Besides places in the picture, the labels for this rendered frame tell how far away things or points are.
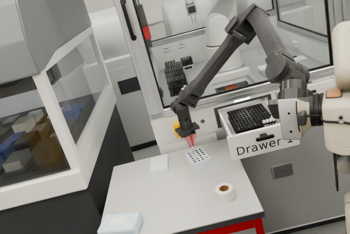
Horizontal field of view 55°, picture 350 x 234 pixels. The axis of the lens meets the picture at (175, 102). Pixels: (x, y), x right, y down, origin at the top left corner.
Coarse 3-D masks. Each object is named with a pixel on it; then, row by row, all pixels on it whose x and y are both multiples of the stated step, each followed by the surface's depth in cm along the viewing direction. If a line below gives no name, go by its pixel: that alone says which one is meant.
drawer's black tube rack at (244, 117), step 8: (256, 104) 166; (232, 112) 165; (240, 112) 163; (248, 112) 161; (256, 112) 158; (264, 112) 156; (232, 120) 156; (240, 120) 154; (248, 120) 152; (256, 120) 150; (256, 128) 148
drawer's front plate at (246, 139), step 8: (264, 128) 136; (272, 128) 136; (280, 128) 136; (232, 136) 137; (240, 136) 136; (248, 136) 136; (256, 136) 137; (280, 136) 137; (232, 144) 137; (240, 144) 138; (248, 144) 138; (256, 144) 138; (272, 144) 138; (280, 144) 139; (288, 144) 139; (296, 144) 139; (232, 152) 139; (240, 152) 139; (248, 152) 139; (256, 152) 139; (264, 152) 139; (232, 160) 140
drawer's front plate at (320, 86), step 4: (324, 80) 165; (328, 80) 164; (332, 80) 164; (308, 84) 166; (312, 84) 164; (316, 84) 164; (320, 84) 164; (324, 84) 165; (328, 84) 165; (332, 84) 165; (308, 88) 165; (312, 88) 165; (316, 88) 165; (320, 88) 165; (324, 88) 165; (316, 92) 166; (320, 92) 166; (276, 96) 167
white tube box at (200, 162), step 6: (198, 150) 160; (186, 156) 160; (192, 156) 156; (198, 156) 154; (204, 156) 154; (192, 162) 151; (198, 162) 150; (204, 162) 150; (210, 162) 151; (198, 168) 151
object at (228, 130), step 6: (258, 102) 170; (264, 102) 170; (234, 108) 170; (222, 114) 171; (222, 120) 160; (228, 120) 172; (276, 120) 156; (222, 126) 163; (228, 126) 166; (228, 132) 148; (234, 132) 159
